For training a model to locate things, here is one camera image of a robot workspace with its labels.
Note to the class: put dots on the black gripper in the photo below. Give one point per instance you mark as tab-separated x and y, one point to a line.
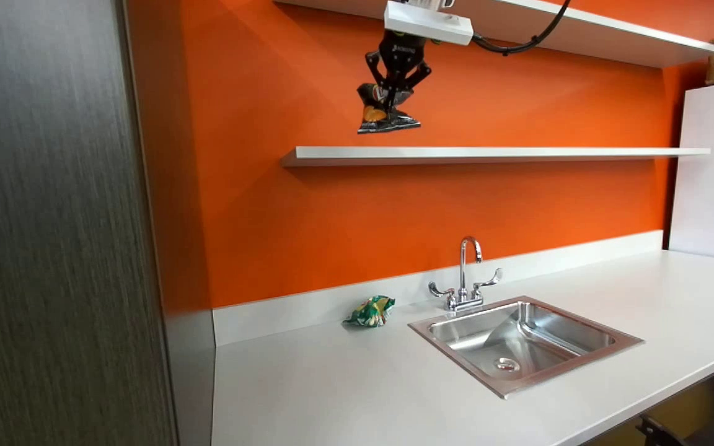
401	55

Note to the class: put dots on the black snack packet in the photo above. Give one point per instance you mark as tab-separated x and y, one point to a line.
390	123

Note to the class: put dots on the dark wood-grain cabinet panel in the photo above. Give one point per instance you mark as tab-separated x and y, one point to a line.
50	232

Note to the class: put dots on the stainless steel sink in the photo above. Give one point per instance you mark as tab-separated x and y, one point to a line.
531	348

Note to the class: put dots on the high white wall shelf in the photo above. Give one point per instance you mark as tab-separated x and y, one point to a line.
605	34

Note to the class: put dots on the green snack packet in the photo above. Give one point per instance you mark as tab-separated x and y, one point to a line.
371	314

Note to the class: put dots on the long white wall shelf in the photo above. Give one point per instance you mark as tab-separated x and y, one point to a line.
497	154

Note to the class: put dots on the white backsplash strip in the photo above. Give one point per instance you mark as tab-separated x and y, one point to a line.
309	317

